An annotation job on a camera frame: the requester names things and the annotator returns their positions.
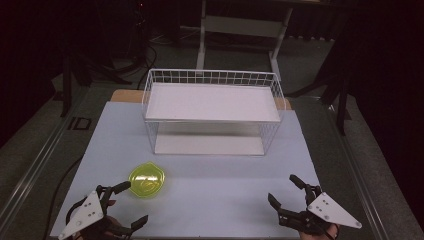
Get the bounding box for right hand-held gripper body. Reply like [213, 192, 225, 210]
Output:
[277, 184, 363, 235]

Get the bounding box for black floor cable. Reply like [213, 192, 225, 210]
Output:
[42, 154, 85, 240]

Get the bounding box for person's left hand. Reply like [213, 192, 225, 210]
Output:
[74, 198, 135, 240]

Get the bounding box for white metal desk frame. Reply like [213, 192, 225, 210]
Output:
[195, 0, 295, 81]

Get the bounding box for green translucent plate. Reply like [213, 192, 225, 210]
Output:
[128, 161, 167, 200]

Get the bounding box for person's right hand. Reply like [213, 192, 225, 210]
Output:
[299, 223, 340, 240]

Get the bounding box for light blue table mat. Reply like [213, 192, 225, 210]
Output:
[49, 101, 322, 240]

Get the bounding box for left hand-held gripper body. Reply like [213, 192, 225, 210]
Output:
[57, 184, 134, 240]

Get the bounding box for metal floor rail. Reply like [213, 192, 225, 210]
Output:
[0, 89, 88, 228]
[323, 98, 392, 240]

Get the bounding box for black stand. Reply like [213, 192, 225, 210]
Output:
[59, 49, 132, 118]
[285, 43, 354, 136]

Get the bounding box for white wire shelf rack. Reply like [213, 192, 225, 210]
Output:
[141, 68, 288, 157]

